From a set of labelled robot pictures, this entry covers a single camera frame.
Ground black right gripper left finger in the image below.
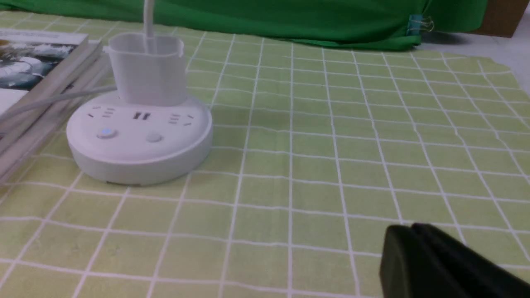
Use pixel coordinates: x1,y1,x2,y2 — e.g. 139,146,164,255
379,225,468,298

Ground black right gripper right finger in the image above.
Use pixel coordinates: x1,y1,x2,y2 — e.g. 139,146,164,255
412,223,530,298

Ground white desk lamp with sockets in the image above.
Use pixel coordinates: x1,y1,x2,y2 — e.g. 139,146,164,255
66,0,213,185

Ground green checked tablecloth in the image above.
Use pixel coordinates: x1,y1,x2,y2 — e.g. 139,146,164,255
1,25,529,298

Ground teal binder clip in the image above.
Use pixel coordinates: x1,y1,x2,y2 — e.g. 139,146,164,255
406,14,435,36

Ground green backdrop cloth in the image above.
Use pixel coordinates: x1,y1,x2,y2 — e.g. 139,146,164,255
1,0,488,52

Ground brown cardboard box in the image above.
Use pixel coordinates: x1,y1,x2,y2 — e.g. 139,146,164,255
470,0,529,38

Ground lower book in stack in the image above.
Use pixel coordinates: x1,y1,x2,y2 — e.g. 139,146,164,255
0,43,116,184

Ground top book with photo cover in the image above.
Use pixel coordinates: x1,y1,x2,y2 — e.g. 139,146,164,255
0,29,102,141

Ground white power cable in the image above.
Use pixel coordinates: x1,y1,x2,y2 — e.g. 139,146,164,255
0,85,118,123

